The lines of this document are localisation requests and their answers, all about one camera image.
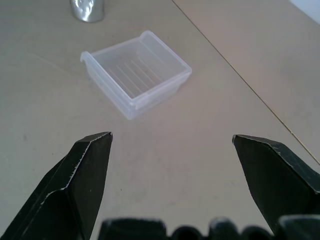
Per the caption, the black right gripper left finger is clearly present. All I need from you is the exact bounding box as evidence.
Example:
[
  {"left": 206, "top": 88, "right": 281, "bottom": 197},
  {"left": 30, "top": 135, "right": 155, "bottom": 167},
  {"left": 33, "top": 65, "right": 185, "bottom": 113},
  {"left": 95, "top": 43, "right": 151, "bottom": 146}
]
[{"left": 0, "top": 131, "right": 114, "bottom": 240}]

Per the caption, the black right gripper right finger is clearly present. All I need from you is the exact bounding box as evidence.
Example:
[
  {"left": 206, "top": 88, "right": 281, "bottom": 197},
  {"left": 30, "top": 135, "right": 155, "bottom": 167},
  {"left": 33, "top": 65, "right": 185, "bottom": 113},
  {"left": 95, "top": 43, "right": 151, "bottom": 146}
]
[{"left": 231, "top": 134, "right": 320, "bottom": 237}]

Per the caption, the clear plastic square container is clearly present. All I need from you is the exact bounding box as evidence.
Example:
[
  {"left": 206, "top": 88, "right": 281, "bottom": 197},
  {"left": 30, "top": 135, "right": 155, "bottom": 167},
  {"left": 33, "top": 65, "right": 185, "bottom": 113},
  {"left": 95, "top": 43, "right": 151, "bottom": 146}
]
[{"left": 79, "top": 30, "right": 193, "bottom": 121}]

